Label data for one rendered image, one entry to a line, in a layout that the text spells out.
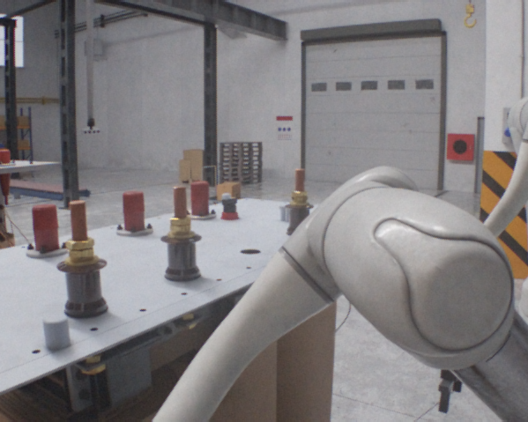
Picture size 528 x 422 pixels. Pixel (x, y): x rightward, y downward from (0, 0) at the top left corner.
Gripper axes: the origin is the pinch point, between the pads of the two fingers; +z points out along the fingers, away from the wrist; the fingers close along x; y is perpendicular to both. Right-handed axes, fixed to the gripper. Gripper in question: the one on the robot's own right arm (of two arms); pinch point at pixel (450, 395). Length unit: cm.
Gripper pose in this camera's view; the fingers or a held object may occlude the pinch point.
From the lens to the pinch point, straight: 151.9
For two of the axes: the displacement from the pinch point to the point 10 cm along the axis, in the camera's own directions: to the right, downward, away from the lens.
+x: 6.2, -1.3, 7.7
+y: 7.8, 1.1, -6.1
